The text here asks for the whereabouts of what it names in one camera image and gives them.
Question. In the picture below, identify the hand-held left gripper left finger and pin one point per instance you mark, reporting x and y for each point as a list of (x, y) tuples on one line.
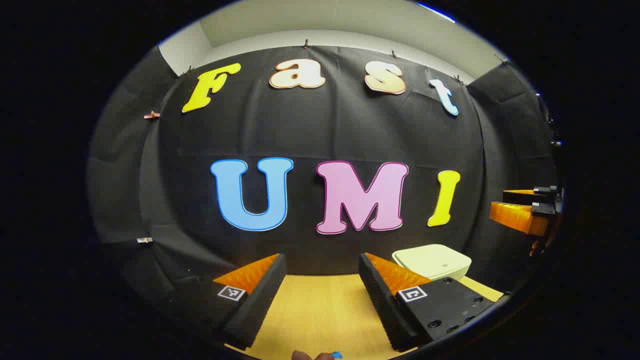
[(260, 300)]

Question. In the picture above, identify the blue paper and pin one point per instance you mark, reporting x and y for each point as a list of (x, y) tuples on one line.
[(337, 355)]

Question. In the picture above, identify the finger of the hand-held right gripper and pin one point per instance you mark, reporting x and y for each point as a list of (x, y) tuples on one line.
[(520, 192), (515, 216)]

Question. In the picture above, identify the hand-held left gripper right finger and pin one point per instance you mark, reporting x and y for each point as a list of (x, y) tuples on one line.
[(382, 305)]

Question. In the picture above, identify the small red clip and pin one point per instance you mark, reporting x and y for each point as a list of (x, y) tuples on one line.
[(151, 115)]

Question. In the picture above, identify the green desktop garbage bin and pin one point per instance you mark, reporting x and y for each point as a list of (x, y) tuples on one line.
[(432, 260)]

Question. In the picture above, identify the wooden desktop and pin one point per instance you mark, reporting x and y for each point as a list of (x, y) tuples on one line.
[(320, 310)]

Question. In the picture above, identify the black backdrop cloth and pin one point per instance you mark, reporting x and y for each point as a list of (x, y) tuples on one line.
[(310, 130)]

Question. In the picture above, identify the small white clip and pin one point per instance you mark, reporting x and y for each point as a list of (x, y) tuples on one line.
[(145, 240)]

